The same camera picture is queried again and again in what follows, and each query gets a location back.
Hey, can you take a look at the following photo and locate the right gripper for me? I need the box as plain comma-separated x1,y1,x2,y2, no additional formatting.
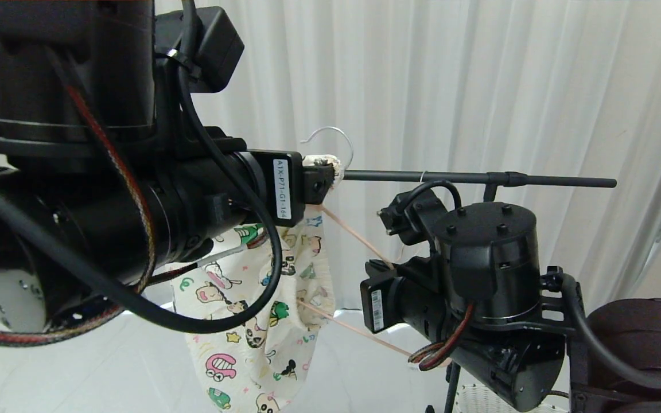
359,258,567,412

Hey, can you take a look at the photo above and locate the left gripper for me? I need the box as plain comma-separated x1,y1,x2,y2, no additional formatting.
0,148,337,336

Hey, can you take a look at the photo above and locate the cream printed garment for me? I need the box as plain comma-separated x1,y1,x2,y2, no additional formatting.
167,154,344,413

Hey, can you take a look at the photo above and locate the white laundry basket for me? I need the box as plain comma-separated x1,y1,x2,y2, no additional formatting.
455,383,563,413

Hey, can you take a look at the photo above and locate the black clothes rack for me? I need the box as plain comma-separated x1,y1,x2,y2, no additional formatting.
342,170,618,413

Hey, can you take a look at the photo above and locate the white curtain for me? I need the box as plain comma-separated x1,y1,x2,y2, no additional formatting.
153,0,661,322

